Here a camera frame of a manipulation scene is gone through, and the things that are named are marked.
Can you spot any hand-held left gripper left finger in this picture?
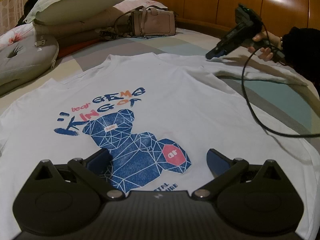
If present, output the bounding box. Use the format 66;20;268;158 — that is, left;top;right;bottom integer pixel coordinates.
29;148;124;201

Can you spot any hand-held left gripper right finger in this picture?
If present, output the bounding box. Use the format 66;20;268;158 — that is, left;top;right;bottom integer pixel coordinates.
192;149;288;200

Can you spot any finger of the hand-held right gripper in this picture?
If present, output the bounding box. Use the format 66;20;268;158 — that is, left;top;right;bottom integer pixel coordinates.
205;46;227;60

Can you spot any white printed long-sleeve shirt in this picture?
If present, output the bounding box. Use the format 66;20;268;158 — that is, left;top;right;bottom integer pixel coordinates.
0;52;320;240

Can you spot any person's right hand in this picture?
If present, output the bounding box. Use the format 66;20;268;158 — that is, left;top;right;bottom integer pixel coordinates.
252;31;282;61

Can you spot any wooden headboard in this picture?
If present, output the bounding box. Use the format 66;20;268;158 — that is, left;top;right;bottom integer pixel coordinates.
130;0;320;43

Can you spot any pink handbag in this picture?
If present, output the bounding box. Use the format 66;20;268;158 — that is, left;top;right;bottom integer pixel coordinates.
115;6;178;38

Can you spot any pink floral pillow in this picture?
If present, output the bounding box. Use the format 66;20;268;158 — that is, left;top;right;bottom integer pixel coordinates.
110;0;168;13

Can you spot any patterned brown scarf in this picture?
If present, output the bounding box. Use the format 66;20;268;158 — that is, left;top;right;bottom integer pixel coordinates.
99;26;134;41

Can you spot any red cloth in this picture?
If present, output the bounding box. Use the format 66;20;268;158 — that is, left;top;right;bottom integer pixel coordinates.
58;39;100;59

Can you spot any grey round cushion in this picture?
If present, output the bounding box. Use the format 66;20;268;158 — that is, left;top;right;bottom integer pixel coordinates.
0;34;60;95

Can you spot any beige pillow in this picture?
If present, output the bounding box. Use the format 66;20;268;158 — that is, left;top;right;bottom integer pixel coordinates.
34;7;130;39

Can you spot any cream pillow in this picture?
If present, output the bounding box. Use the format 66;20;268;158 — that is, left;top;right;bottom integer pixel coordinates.
23;0;137;25

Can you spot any pink floral quilt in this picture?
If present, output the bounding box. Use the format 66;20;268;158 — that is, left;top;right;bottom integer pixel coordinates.
0;25;35;48

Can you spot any black object by curtain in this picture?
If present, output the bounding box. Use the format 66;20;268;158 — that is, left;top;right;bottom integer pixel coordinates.
15;0;42;28

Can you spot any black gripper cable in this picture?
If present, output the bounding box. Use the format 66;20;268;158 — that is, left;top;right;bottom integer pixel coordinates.
241;47;320;138

